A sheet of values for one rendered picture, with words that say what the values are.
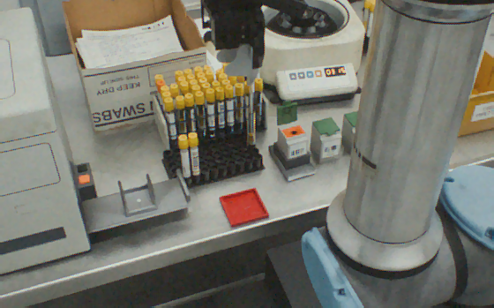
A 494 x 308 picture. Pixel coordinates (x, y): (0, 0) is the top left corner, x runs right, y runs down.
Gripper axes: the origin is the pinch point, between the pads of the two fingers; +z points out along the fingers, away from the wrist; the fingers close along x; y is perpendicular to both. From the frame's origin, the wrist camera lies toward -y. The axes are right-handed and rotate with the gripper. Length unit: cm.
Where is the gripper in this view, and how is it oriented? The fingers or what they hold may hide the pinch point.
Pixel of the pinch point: (250, 75)
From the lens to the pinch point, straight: 101.1
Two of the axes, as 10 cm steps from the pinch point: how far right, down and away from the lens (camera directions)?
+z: 0.0, 7.4, 6.7
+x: 3.5, 6.3, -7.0
